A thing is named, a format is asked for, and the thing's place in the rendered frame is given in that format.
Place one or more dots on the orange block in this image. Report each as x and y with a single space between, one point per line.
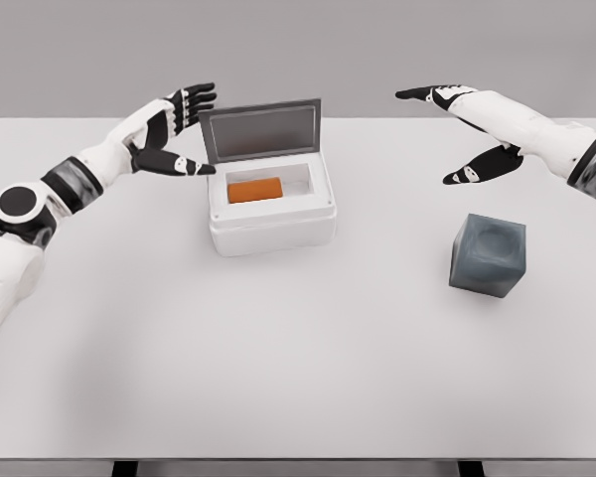
254 190

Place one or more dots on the grey box lid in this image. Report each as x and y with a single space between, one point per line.
263 130

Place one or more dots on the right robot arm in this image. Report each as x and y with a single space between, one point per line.
573 144

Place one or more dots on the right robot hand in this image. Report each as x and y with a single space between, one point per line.
482 114

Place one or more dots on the dark grey cube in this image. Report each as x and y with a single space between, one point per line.
488 256

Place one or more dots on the white box body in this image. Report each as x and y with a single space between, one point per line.
273 218

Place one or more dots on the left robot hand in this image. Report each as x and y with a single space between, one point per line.
149 130

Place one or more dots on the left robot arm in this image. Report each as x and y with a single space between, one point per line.
35 204

